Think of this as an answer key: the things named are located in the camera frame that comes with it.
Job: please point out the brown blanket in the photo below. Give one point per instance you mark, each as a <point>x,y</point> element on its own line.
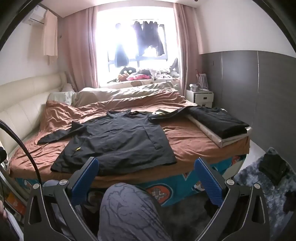
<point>196,139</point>

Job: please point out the white cup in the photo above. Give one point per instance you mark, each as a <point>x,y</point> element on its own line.
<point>193,88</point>

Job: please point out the heap of mixed clothes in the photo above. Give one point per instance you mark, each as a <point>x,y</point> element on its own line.
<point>160,73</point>

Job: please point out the cream folded mat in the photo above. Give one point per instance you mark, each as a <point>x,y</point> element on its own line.
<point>215,139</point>

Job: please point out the patterned pale pillow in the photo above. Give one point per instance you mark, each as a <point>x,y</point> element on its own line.
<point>61,97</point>

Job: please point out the cream padded headboard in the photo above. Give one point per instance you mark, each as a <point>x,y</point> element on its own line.
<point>23,97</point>

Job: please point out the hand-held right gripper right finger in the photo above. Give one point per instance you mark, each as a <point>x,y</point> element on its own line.
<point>208,183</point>

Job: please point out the white air conditioner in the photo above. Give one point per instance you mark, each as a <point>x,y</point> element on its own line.
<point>34,17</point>

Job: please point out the person's grey patterned trousers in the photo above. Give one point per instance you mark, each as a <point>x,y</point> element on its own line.
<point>129,213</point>

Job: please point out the pink plush toy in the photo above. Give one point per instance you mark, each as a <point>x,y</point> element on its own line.
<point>137,77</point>

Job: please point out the cluttered shelf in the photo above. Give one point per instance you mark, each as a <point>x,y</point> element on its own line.
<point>15,201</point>

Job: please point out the beige duvet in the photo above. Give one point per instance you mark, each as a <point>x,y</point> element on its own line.
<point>115,95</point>

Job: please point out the teal printed bed sheet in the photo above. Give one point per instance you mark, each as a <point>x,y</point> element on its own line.
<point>180,185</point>

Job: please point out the black round plush toy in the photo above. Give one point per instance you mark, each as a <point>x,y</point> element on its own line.
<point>128,70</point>

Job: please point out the cream hanging cloth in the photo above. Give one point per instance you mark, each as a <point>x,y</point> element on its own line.
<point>49,39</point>

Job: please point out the white nightstand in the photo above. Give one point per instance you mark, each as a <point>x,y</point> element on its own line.
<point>201,98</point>

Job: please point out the pile of folded black clothes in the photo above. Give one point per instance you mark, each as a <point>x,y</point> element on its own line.
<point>219,120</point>

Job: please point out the dark clothes heap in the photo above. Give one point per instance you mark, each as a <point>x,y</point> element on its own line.
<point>275,169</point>

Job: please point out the red striped white box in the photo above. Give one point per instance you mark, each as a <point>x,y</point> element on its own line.
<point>203,81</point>

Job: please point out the white pillow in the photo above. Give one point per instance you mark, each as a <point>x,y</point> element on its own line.
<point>67,88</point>

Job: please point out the hanging dark trousers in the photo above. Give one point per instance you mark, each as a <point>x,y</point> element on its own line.
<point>121,55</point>

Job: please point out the grey shaggy rug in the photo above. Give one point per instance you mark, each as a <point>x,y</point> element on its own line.
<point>272,197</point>

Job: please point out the large black shirt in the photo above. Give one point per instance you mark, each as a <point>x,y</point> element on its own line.
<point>115,139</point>

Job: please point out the grey plush toy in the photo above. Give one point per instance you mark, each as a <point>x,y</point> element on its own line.
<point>175,68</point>

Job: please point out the brown plush toy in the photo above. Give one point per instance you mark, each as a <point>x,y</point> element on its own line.
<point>123,77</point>

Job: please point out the hanging dark shirt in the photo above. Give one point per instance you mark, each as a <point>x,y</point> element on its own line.
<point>138,39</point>
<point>155,37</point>

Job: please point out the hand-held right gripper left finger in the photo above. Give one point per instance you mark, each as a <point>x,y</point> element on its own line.
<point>85,183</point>

